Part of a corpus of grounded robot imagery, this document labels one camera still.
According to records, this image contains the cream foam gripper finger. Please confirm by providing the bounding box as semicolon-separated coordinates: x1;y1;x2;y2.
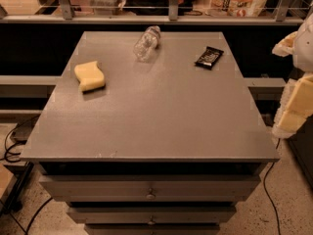
272;31;296;57
272;73;313;139

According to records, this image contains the clear plastic water bottle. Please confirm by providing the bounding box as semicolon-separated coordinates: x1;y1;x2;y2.
133;25;160;62

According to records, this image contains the top drawer with knob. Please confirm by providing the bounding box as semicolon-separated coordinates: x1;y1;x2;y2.
39;175;260;202

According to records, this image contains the black cables left floor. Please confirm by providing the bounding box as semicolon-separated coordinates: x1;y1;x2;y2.
0;115;53;235

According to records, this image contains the yellow wavy sponge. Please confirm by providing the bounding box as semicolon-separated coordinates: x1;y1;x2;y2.
74;61;106;92

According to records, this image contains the drawer with knob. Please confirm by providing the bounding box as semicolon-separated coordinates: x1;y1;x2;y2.
67;207;236;224
39;175;260;202

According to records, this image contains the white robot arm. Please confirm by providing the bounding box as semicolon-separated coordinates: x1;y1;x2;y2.
272;15;313;139

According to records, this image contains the grey metal railing frame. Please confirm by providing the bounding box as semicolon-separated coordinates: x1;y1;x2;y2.
0;0;312;25

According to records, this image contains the black bag behind railing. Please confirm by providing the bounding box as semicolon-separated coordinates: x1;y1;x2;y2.
123;0;196;16

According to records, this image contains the bottom drawer front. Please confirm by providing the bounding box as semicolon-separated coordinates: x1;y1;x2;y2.
84;224;219;235

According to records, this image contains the grey drawer cabinet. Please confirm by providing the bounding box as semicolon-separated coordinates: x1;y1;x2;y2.
20;30;281;235

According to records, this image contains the black rxbar chocolate wrapper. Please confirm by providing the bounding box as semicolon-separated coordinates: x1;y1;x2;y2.
195;46;223;70

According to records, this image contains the black cable right floor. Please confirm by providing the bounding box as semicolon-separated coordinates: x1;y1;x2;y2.
262;138;283;235

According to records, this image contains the middle drawer with knob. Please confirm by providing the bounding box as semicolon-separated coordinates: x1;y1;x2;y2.
67;207;236;224

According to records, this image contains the grey power box left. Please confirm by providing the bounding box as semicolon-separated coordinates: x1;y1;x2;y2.
10;118;37;142

